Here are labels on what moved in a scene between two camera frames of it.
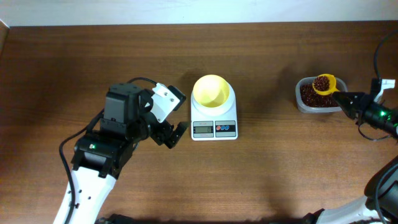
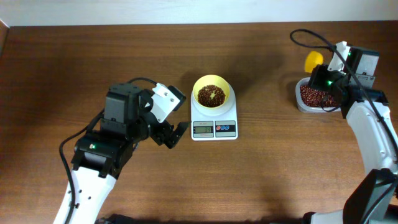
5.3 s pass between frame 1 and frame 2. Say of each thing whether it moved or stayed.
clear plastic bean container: stayed
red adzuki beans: stayed
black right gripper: moved
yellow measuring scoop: moved
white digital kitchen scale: stayed
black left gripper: stayed
